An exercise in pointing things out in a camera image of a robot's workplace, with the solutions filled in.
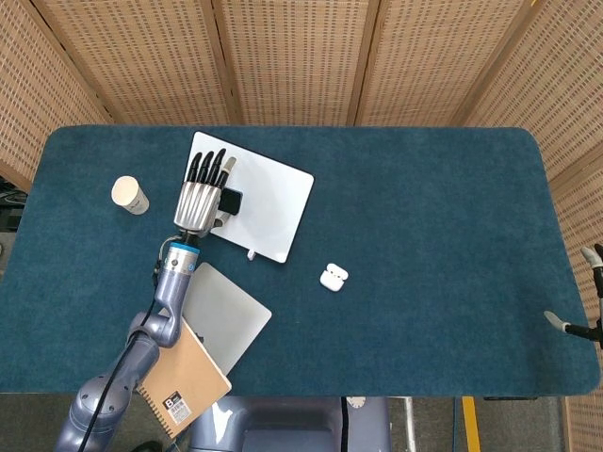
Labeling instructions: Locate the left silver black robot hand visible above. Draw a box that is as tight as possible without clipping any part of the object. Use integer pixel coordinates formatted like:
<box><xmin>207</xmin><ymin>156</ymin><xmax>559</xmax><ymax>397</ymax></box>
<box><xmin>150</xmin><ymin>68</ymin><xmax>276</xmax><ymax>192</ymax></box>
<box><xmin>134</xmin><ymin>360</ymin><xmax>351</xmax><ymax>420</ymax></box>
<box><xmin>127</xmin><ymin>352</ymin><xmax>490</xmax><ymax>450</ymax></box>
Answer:
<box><xmin>172</xmin><ymin>147</ymin><xmax>237</xmax><ymax>239</ymax></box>

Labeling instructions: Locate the black blue eraser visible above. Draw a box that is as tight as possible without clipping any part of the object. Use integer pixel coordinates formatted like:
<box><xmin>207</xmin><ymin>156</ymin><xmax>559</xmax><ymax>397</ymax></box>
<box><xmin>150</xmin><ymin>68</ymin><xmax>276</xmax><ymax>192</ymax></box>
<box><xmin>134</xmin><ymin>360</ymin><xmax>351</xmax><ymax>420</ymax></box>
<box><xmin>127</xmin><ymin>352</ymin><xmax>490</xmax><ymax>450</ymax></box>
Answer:
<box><xmin>220</xmin><ymin>187</ymin><xmax>245</xmax><ymax>217</ymax></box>

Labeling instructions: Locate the white rectangular board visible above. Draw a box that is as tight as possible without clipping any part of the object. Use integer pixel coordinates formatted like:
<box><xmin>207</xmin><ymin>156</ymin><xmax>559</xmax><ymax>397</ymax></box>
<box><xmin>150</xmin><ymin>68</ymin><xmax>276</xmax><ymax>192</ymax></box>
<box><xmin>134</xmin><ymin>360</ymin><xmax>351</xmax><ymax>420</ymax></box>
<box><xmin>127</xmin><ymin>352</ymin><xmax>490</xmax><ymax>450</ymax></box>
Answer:
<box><xmin>187</xmin><ymin>131</ymin><xmax>316</xmax><ymax>265</ymax></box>

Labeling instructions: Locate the white paper cup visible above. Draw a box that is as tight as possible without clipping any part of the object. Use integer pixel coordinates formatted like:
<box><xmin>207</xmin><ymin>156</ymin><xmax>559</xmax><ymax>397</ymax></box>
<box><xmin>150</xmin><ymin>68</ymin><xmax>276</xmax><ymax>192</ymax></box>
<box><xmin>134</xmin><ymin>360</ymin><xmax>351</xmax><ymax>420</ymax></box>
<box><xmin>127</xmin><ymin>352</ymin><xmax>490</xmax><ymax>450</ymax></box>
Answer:
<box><xmin>110</xmin><ymin>175</ymin><xmax>151</xmax><ymax>217</ymax></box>

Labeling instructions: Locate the grey closed laptop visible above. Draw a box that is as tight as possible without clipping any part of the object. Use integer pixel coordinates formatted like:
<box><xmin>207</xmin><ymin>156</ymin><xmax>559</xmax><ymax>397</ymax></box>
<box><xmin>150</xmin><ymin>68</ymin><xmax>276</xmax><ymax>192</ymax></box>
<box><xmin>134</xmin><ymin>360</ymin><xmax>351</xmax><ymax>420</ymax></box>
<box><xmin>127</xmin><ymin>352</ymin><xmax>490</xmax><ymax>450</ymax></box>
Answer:
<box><xmin>157</xmin><ymin>262</ymin><xmax>273</xmax><ymax>377</ymax></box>

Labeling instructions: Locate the white earbuds charging case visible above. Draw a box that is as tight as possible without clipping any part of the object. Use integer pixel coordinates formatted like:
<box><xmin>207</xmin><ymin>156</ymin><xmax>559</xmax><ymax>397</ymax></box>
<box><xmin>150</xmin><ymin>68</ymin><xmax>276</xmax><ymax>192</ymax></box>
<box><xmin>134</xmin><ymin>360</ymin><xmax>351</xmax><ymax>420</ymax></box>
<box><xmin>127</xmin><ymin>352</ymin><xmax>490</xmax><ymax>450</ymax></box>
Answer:
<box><xmin>319</xmin><ymin>263</ymin><xmax>350</xmax><ymax>292</ymax></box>

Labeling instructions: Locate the brown kraft spiral notebook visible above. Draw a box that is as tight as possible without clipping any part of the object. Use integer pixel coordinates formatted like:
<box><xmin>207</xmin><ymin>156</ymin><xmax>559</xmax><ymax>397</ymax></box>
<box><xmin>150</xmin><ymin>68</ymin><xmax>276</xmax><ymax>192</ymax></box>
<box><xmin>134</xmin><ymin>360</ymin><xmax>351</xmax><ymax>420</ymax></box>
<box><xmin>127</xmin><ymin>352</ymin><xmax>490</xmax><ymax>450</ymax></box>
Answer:
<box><xmin>135</xmin><ymin>319</ymin><xmax>234</xmax><ymax>442</ymax></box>

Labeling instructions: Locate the woven wooden folding screen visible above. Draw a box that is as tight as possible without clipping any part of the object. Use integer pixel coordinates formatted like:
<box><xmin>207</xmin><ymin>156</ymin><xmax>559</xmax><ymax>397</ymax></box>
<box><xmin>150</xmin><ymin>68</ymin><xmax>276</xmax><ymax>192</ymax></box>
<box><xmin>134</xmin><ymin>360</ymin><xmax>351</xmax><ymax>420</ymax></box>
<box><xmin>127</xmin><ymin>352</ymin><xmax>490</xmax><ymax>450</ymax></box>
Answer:
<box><xmin>0</xmin><ymin>0</ymin><xmax>603</xmax><ymax>452</ymax></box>

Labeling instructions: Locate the dark teal table cloth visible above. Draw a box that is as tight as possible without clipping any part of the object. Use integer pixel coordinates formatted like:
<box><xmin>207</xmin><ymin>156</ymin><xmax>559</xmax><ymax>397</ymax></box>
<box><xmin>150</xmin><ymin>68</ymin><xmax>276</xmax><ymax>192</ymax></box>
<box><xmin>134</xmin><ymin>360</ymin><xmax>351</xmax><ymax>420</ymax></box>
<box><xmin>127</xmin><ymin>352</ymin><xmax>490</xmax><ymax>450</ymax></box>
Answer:
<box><xmin>0</xmin><ymin>124</ymin><xmax>599</xmax><ymax>397</ymax></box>

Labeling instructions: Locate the grey-blue robot torso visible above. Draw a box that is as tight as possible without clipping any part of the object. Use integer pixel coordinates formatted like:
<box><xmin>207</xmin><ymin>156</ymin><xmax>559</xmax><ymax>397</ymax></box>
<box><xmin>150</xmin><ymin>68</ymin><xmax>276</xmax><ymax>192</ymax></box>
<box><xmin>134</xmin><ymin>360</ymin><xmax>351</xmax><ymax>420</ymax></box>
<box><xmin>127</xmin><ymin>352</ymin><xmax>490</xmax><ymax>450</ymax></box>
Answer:
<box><xmin>187</xmin><ymin>395</ymin><xmax>392</xmax><ymax>452</ymax></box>

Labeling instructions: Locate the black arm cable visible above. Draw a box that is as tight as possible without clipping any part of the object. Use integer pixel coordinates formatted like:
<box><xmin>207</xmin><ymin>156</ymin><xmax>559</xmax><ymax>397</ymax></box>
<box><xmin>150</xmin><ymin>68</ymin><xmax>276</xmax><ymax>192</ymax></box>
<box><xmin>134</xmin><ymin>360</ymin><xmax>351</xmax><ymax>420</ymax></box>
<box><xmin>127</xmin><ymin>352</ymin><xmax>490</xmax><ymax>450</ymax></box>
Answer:
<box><xmin>79</xmin><ymin>253</ymin><xmax>164</xmax><ymax>452</ymax></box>

